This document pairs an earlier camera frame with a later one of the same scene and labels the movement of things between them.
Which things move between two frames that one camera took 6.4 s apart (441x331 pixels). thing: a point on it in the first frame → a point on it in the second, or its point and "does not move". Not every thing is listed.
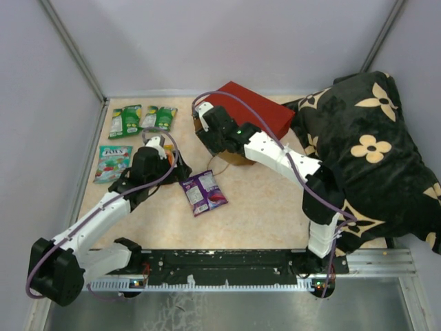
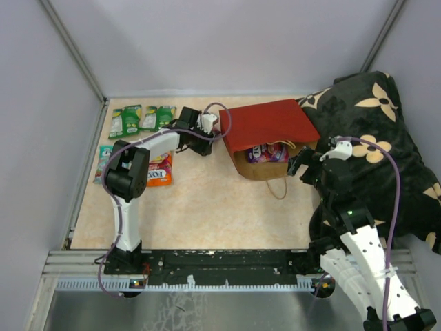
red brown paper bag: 246,106 → 282,122
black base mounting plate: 240,265 does not move
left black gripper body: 162,168 → 200,145
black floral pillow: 355,127 does not move
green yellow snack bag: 126,121 does not move
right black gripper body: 211,141 → 311,176
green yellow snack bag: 161,117 does not move
